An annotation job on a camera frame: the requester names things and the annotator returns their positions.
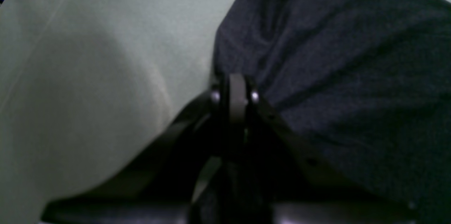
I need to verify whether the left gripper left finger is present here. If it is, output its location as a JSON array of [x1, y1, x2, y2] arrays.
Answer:
[[85, 76, 229, 200]]

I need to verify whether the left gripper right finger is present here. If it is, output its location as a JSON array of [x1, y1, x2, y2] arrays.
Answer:
[[229, 74, 383, 203]]

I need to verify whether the black t-shirt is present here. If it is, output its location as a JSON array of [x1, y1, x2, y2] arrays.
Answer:
[[213, 0, 451, 224]]

